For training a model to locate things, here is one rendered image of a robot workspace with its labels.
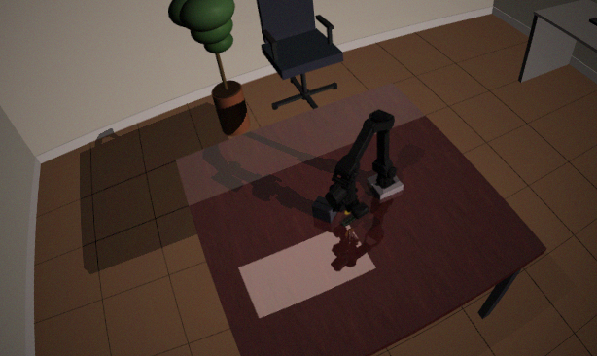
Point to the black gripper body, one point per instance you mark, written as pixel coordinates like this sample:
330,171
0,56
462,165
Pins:
357,211

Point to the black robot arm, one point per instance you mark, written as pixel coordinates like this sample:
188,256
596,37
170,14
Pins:
379,122

